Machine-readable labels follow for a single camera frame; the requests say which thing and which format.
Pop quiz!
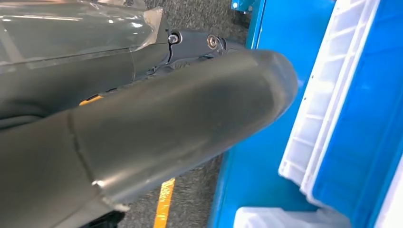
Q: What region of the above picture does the blue metal shelf rack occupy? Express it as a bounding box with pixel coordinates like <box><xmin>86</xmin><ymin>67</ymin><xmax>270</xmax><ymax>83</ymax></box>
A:
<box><xmin>206</xmin><ymin>0</ymin><xmax>337</xmax><ymax>228</ymax></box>

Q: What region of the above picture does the yellow floor tape square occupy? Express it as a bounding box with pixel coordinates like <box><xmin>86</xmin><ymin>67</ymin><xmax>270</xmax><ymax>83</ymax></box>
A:
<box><xmin>78</xmin><ymin>95</ymin><xmax>176</xmax><ymax>228</ymax></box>

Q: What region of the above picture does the white plastic bin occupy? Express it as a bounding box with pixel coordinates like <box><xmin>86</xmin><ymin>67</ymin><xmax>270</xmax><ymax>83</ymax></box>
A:
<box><xmin>233</xmin><ymin>206</ymin><xmax>351</xmax><ymax>228</ymax></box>
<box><xmin>278</xmin><ymin>0</ymin><xmax>383</xmax><ymax>209</ymax></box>
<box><xmin>373</xmin><ymin>163</ymin><xmax>403</xmax><ymax>228</ymax></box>

